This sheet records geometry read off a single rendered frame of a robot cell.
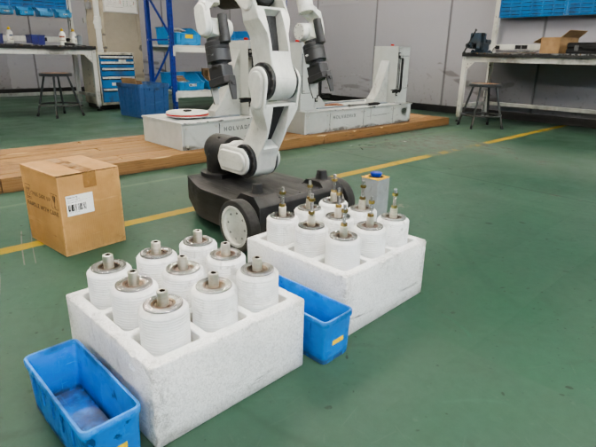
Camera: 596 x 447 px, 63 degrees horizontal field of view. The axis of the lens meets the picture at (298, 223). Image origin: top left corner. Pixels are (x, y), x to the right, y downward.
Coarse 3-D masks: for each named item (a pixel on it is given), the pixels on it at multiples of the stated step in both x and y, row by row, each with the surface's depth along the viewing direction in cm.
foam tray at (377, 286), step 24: (264, 240) 146; (408, 240) 150; (288, 264) 137; (312, 264) 130; (360, 264) 135; (384, 264) 134; (408, 264) 144; (312, 288) 132; (336, 288) 126; (360, 288) 128; (384, 288) 137; (408, 288) 148; (360, 312) 131; (384, 312) 141
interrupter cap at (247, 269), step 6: (246, 264) 111; (264, 264) 111; (270, 264) 111; (240, 270) 108; (246, 270) 108; (252, 270) 109; (264, 270) 109; (270, 270) 109; (252, 276) 106; (258, 276) 106
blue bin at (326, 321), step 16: (288, 288) 135; (304, 288) 130; (304, 304) 131; (320, 304) 127; (336, 304) 123; (304, 320) 118; (320, 320) 114; (336, 320) 115; (304, 336) 120; (320, 336) 115; (336, 336) 118; (304, 352) 121; (320, 352) 117; (336, 352) 120
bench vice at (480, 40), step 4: (472, 36) 513; (476, 36) 521; (480, 36) 520; (484, 36) 526; (472, 40) 526; (476, 40) 522; (480, 40) 522; (484, 40) 527; (488, 40) 534; (468, 44) 517; (472, 44) 519; (476, 44) 523; (480, 44) 524; (484, 44) 530; (488, 44) 535; (472, 48) 525; (476, 48) 524; (480, 48) 530; (484, 48) 532; (488, 48) 537; (464, 52) 524; (488, 52) 534
